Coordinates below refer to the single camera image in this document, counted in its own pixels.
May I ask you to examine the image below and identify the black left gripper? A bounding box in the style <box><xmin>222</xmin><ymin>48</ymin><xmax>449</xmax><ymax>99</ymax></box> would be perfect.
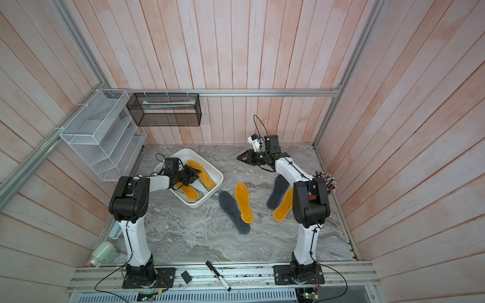
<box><xmin>174</xmin><ymin>164</ymin><xmax>202</xmax><ymax>186</ymax></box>

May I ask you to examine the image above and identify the yellow insole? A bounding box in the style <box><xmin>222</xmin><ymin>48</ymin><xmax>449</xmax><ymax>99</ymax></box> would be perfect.
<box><xmin>175</xmin><ymin>183</ymin><xmax>200</xmax><ymax>202</ymax></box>
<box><xmin>187</xmin><ymin>160</ymin><xmax>216</xmax><ymax>190</ymax></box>
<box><xmin>273</xmin><ymin>188</ymin><xmax>293</xmax><ymax>222</ymax></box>
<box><xmin>235</xmin><ymin>183</ymin><xmax>254</xmax><ymax>224</ymax></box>

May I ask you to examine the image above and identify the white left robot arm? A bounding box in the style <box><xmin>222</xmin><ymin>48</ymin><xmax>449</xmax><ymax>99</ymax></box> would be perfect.
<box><xmin>109</xmin><ymin>157</ymin><xmax>202</xmax><ymax>267</ymax></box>

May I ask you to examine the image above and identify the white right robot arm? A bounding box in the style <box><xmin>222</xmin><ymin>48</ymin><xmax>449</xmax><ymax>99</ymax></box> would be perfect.
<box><xmin>237</xmin><ymin>134</ymin><xmax>333</xmax><ymax>266</ymax></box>

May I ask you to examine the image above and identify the white plastic storage box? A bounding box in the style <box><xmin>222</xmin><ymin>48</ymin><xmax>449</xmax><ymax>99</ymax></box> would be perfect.
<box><xmin>170</xmin><ymin>148</ymin><xmax>224</xmax><ymax>208</ymax></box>

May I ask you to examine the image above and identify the small black box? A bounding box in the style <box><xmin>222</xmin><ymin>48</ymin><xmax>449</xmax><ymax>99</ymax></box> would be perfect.
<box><xmin>181</xmin><ymin>271</ymin><xmax>193</xmax><ymax>285</ymax></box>

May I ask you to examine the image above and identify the dark grey insole right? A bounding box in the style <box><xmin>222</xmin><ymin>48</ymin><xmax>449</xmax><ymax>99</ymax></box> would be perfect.
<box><xmin>266</xmin><ymin>174</ymin><xmax>289</xmax><ymax>210</ymax></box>

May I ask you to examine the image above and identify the dark grey insole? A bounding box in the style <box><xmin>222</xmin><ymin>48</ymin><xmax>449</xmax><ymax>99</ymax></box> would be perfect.
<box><xmin>218</xmin><ymin>191</ymin><xmax>251</xmax><ymax>234</ymax></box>
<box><xmin>266</xmin><ymin>174</ymin><xmax>289</xmax><ymax>210</ymax></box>

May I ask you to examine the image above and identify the dark grey insole centre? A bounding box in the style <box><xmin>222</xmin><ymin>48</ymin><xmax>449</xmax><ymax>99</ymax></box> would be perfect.
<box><xmin>218</xmin><ymin>191</ymin><xmax>251</xmax><ymax>234</ymax></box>

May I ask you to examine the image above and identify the black mesh basket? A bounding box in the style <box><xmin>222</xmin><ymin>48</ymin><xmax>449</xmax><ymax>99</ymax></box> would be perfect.
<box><xmin>127</xmin><ymin>92</ymin><xmax>202</xmax><ymax>127</ymax></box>

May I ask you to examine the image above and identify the light blue flat object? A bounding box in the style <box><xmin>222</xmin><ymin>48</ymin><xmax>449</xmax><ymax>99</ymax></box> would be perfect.
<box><xmin>108</xmin><ymin>222</ymin><xmax>122</xmax><ymax>240</ymax></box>

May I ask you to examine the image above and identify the black marker pen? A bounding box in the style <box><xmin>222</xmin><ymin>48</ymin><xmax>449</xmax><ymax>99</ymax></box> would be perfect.
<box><xmin>205</xmin><ymin>261</ymin><xmax>232</xmax><ymax>292</ymax></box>

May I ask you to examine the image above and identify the aluminium rail back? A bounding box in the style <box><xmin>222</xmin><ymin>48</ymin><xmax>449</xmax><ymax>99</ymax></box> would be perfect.
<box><xmin>107</xmin><ymin>88</ymin><xmax>340</xmax><ymax>97</ymax></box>

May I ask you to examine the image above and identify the aluminium rail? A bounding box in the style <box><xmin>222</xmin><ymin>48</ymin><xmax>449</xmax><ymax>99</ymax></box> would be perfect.
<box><xmin>107</xmin><ymin>88</ymin><xmax>340</xmax><ymax>97</ymax></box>
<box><xmin>1</xmin><ymin>83</ymin><xmax>107</xmax><ymax>210</ymax></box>

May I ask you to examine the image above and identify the white wire mesh shelf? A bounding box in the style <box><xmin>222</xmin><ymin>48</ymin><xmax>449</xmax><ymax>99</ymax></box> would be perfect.
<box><xmin>60</xmin><ymin>90</ymin><xmax>147</xmax><ymax>182</ymax></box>

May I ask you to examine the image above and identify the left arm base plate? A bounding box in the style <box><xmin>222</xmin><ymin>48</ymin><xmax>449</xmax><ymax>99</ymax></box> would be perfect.
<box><xmin>122</xmin><ymin>267</ymin><xmax>176</xmax><ymax>289</ymax></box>

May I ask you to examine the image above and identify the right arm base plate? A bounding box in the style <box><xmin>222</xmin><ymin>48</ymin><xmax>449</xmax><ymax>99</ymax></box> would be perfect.
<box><xmin>273</xmin><ymin>263</ymin><xmax>325</xmax><ymax>285</ymax></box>

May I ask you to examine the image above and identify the aluminium rail left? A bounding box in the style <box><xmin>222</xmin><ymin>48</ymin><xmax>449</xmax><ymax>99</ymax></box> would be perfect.
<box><xmin>1</xmin><ymin>83</ymin><xmax>107</xmax><ymax>210</ymax></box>

